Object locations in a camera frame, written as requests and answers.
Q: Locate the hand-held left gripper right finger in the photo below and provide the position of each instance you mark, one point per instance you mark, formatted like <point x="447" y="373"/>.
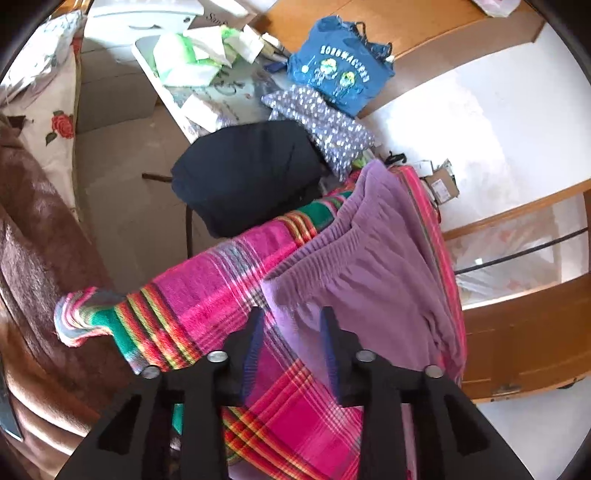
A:
<point x="333" y="364"/>

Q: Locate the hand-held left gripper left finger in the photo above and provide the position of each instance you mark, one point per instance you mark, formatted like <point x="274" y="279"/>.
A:
<point x="253" y="364"/>

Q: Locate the purple fleece pants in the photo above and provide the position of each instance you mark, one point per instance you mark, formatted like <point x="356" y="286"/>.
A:
<point x="378" y="258"/>

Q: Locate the pink plaid blanket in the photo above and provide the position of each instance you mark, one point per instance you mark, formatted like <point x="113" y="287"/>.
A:
<point x="198" y="295"/>

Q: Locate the black folded garment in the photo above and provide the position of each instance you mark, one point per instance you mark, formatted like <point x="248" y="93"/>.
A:
<point x="244" y="175"/>

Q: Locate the translucent printed door curtain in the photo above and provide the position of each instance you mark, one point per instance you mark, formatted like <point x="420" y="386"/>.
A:
<point x="508" y="277"/>

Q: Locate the wooden door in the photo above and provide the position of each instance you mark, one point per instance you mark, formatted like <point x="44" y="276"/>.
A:
<point x="531" y="341"/>

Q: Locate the cardboard box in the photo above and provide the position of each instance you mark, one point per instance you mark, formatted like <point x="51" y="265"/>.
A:
<point x="441" y="187"/>

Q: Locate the brown fuzzy blanket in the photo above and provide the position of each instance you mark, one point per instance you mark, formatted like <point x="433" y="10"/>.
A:
<point x="37" y="277"/>

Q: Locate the blue floral cloth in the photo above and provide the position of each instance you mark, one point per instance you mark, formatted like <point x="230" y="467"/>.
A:
<point x="323" y="124"/>

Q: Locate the glass-top desk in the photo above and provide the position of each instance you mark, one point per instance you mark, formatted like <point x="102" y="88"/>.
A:
<point x="240" y="97"/>

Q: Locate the blue printed tote bag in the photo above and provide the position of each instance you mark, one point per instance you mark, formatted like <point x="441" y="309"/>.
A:
<point x="337" y="69"/>

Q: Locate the green white tissue pack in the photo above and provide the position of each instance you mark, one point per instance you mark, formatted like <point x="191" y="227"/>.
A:
<point x="240" y="44"/>
<point x="180" y="55"/>

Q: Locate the rose print quilt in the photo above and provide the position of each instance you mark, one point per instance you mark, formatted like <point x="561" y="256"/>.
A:
<point x="51" y="106"/>

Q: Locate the wooden wardrobe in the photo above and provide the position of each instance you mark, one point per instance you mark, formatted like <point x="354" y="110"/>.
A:
<point x="438" y="27"/>

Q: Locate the white drawer cabinet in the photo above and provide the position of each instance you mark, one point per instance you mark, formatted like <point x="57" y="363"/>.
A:
<point x="129" y="27"/>

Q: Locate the white plastic bag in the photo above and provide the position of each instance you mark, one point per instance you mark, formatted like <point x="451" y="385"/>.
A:
<point x="494" y="5"/>

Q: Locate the dark metal chair frame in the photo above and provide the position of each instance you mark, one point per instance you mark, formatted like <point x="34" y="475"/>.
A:
<point x="188" y="230"/>

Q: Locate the wooden door frame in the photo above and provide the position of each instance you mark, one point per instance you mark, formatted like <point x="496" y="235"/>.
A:
<point x="508" y="217"/>

